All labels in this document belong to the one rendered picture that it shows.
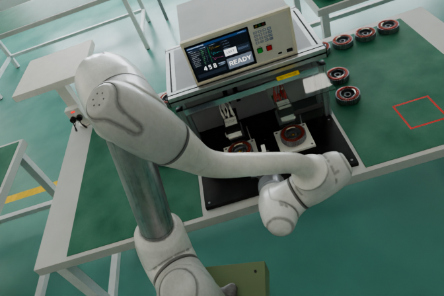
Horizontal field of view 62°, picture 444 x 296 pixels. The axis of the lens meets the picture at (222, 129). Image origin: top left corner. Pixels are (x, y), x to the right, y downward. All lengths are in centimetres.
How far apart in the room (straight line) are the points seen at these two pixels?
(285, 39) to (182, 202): 80
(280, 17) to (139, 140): 94
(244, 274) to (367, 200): 126
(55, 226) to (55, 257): 17
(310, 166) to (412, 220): 142
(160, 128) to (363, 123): 120
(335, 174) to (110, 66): 62
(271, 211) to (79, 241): 100
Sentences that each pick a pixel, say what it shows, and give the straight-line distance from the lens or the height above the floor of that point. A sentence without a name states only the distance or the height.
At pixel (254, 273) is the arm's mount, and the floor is 82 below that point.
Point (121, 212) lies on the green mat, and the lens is 176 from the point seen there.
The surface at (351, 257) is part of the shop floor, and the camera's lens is 220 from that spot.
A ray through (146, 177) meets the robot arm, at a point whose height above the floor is 133.
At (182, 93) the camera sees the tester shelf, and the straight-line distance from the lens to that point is 155.
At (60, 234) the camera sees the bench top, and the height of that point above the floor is 75.
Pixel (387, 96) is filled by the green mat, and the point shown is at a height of 75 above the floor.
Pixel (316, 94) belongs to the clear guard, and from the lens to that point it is 142.
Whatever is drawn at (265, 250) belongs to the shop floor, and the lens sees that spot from 227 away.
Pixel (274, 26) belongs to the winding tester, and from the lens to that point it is 149.
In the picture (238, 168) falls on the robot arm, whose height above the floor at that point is 134.
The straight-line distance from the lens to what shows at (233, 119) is 163.
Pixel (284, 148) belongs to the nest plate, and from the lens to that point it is 163.
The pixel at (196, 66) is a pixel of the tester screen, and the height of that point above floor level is 121.
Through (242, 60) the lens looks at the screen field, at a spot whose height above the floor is 116.
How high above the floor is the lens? 196
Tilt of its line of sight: 40 degrees down
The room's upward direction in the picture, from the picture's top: 22 degrees counter-clockwise
